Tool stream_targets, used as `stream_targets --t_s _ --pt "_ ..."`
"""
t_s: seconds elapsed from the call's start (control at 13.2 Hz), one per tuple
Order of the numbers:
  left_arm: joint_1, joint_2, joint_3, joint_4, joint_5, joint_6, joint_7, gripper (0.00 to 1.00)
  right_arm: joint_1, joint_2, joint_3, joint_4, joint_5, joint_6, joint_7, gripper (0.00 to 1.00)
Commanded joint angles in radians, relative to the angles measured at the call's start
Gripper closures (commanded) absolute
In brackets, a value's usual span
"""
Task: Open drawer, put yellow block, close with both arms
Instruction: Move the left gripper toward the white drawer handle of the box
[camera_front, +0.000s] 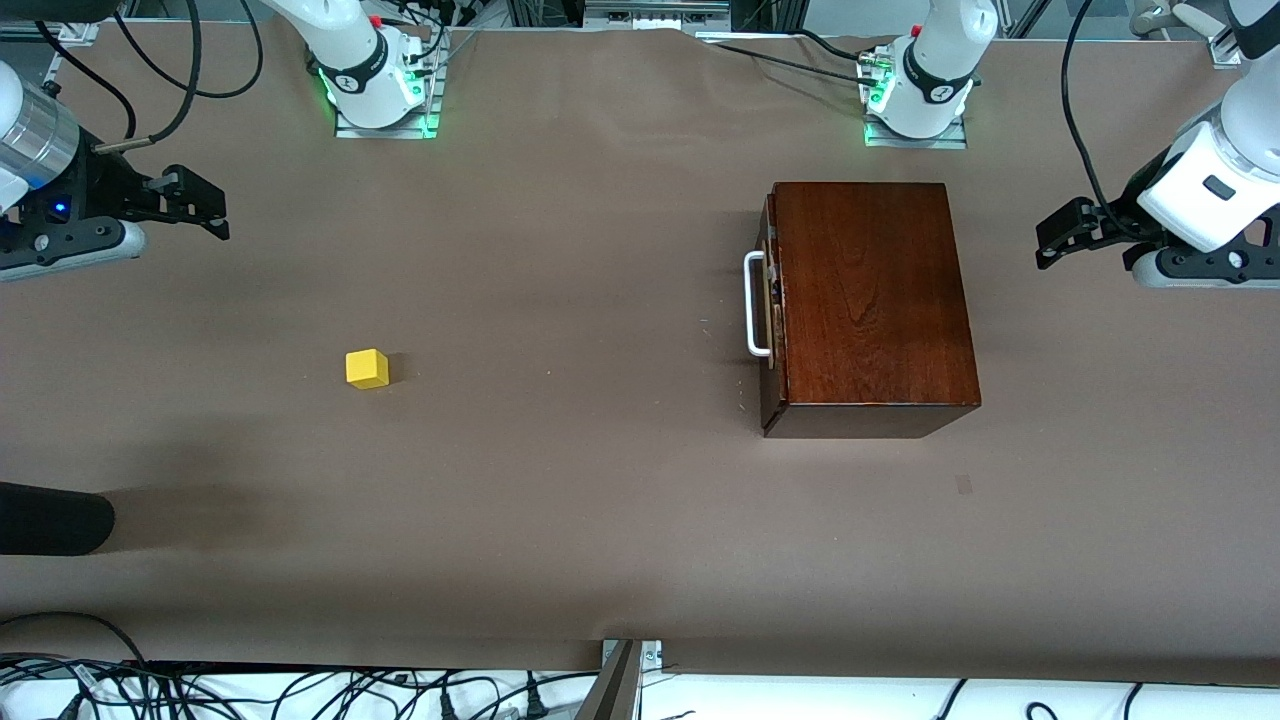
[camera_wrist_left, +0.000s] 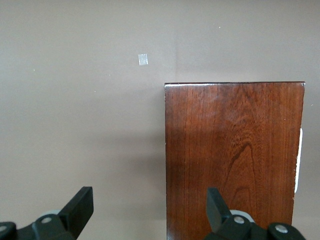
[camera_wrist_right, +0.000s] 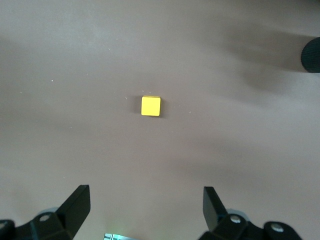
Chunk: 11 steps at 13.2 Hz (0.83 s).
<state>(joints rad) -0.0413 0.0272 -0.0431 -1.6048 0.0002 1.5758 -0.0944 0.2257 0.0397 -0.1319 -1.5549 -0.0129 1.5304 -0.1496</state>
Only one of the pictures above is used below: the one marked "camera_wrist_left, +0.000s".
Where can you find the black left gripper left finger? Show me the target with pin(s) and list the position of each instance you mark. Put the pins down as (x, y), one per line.
(75, 212)

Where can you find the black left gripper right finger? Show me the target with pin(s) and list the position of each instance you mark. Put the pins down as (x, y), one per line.
(217, 212)

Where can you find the dark wooden board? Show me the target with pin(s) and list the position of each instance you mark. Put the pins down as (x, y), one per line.
(232, 150)

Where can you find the brown table cover sheet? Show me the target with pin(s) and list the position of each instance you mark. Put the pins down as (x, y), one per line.
(75, 100)

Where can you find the small clear tape piece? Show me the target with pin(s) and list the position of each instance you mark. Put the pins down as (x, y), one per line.
(143, 59)

